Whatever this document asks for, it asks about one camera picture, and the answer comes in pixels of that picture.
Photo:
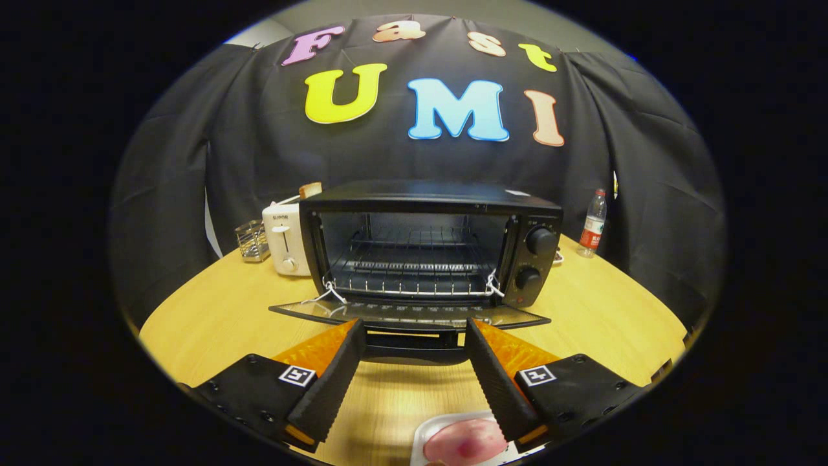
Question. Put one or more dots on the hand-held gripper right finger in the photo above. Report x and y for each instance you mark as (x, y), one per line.
(498, 385)

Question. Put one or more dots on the brown bread slice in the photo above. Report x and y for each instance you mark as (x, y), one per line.
(310, 190)

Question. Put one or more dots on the black backdrop cloth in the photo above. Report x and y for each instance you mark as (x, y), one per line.
(647, 162)

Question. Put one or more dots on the clear water bottle red label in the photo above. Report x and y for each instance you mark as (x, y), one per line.
(592, 223)

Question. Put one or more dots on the pink ham slice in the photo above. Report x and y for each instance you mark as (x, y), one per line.
(466, 443)

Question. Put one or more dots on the black toaster oven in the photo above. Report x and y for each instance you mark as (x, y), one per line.
(420, 194)

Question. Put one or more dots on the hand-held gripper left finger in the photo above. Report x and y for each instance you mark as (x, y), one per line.
(330, 385)

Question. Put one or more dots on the white pop-up toaster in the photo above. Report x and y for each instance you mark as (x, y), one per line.
(284, 239)

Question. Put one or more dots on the white rectangular food tray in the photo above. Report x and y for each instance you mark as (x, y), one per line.
(427, 430)

